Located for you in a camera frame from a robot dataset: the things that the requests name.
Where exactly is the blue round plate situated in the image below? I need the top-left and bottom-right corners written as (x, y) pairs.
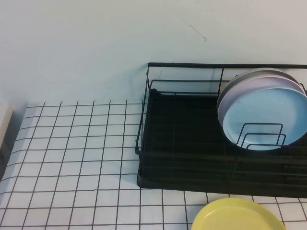
top-left (222, 87), bottom-right (307, 151)

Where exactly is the pink round plate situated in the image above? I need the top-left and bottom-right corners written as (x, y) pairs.
top-left (217, 75), bottom-right (305, 127)

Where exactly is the grey round plate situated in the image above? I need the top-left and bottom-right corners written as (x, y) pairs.
top-left (225, 68), bottom-right (307, 94)

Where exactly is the yellow round plate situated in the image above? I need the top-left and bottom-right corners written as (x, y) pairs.
top-left (190, 197), bottom-right (286, 230)

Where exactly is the black plastic drip tray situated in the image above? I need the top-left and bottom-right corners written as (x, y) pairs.
top-left (136, 88), bottom-right (307, 199)

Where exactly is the white black-grid tablecloth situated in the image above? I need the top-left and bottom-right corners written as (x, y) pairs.
top-left (0, 100), bottom-right (307, 230)

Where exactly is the beige board edge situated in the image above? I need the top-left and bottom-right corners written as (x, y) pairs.
top-left (0, 103), bottom-right (14, 156)

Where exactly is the black wire dish rack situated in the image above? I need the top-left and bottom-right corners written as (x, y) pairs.
top-left (135, 62), bottom-right (307, 190)

